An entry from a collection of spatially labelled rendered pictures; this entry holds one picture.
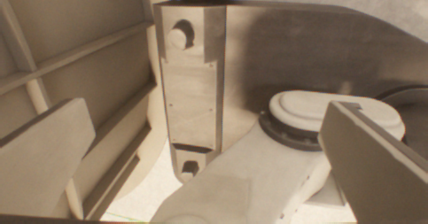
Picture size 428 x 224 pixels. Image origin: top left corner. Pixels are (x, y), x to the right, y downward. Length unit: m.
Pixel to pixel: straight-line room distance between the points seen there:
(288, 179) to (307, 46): 0.27
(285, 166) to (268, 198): 0.06
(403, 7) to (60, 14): 0.72
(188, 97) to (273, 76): 0.20
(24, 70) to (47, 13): 0.10
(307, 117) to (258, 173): 0.12
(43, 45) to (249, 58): 0.36
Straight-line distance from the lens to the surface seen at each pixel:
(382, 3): 0.68
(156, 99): 0.76
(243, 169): 0.30
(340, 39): 0.48
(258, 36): 0.46
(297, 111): 0.35
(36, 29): 0.42
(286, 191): 0.29
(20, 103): 0.41
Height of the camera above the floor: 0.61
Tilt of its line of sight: 58 degrees down
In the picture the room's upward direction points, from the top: 157 degrees counter-clockwise
